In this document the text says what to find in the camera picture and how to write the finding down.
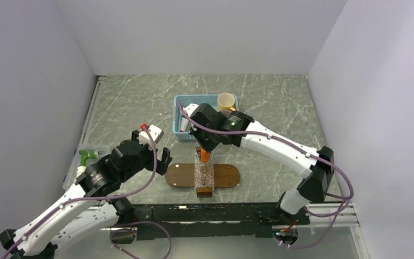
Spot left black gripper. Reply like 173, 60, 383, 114
121, 130, 172, 182

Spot orange toothpaste tube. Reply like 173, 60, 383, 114
199, 148, 210, 163

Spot clear acrylic toothbrush holder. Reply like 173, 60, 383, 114
194, 146, 215, 199

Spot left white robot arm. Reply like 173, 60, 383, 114
0, 124, 172, 258

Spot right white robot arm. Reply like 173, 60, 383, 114
181, 103, 334, 224

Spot brown oval wooden tray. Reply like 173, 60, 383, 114
165, 163, 240, 189

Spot white red toothpaste tube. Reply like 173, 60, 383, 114
179, 117, 191, 133

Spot blue plastic basket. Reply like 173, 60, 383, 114
172, 94, 219, 142

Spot purple mug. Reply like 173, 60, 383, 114
221, 110, 232, 118

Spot yellow mug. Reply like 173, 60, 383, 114
217, 92, 236, 111

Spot green white object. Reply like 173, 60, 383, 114
76, 149, 99, 176

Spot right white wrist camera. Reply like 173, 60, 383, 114
183, 103, 199, 117

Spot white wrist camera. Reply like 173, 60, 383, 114
183, 103, 199, 117
138, 124, 164, 145

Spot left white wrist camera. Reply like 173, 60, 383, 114
138, 124, 164, 145

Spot black base frame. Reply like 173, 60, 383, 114
116, 202, 310, 241

